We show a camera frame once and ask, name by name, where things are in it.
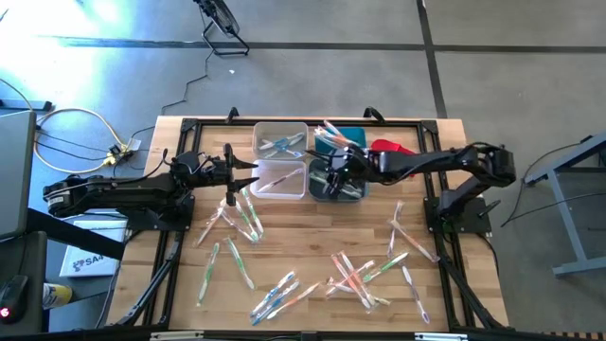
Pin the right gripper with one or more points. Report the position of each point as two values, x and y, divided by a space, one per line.
355 166

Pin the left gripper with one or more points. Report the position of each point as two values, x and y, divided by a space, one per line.
203 173

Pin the orange toothbrushes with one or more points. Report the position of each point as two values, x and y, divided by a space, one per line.
326 144

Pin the green toothbrushes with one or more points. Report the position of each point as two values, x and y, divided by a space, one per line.
355 192

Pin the blue toothbrush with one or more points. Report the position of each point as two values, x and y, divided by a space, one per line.
277 303
284 150
274 292
272 146
296 140

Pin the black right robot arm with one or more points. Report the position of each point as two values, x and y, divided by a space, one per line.
450 161

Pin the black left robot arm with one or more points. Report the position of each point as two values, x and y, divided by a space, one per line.
118 192

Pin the grey-blue plastic bin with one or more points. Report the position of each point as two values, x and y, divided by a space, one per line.
317 194

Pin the clear frosted plastic bin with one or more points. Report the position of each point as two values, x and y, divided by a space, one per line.
296 192

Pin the teal plastic bin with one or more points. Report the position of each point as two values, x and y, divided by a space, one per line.
357 135

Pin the black arched clamp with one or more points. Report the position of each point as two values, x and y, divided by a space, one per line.
232 115
374 113

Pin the white plastic bin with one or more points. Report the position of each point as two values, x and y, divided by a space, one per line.
284 128

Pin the red cloth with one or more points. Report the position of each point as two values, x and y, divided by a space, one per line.
386 144

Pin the bagged items at left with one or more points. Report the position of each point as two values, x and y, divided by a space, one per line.
240 263

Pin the yellow power connector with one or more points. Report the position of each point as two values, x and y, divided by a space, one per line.
118 154

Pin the black floor fan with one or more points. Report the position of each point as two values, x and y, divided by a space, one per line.
222 19

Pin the white printed box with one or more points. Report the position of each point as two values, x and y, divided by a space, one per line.
94 265

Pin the yellow can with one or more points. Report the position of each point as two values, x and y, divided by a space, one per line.
59 294

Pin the grey monitor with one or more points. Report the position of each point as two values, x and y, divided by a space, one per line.
16 175

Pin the black side desk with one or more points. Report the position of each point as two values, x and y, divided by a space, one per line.
23 256

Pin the grey metal stand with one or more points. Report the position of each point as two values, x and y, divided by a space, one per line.
575 237

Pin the black computer mouse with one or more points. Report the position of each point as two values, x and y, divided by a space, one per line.
13 298

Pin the silver metal bracket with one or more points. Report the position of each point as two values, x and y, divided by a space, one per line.
440 336
177 336

